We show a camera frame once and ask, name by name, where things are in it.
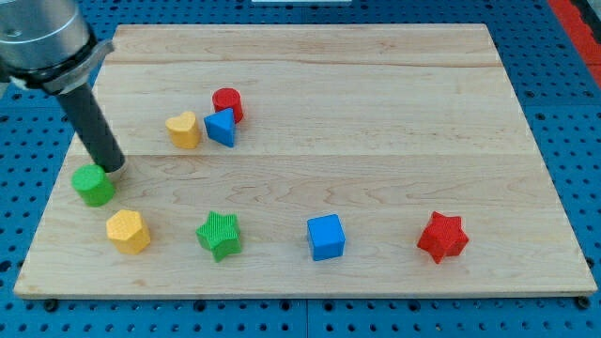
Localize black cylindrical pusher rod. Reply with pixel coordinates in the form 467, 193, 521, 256
56, 83, 125, 173

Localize wooden board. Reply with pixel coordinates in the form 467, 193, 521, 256
14, 23, 597, 300

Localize yellow heart block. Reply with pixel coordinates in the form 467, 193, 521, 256
165, 111, 202, 149

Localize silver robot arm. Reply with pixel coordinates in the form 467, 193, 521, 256
1, 0, 125, 173

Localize green cylinder block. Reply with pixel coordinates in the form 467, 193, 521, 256
71, 164, 116, 207

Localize green star block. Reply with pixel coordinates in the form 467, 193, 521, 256
195, 211, 242, 263

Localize yellow hexagon block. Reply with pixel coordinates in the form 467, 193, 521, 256
106, 209, 151, 254

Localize red cylinder block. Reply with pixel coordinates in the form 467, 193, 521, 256
211, 87, 244, 124

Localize red star block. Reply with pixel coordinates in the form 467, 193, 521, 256
417, 211, 470, 264

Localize blue cube block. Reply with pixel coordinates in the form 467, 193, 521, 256
307, 214, 346, 261

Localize blue triangle block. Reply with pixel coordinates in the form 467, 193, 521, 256
204, 108, 236, 147

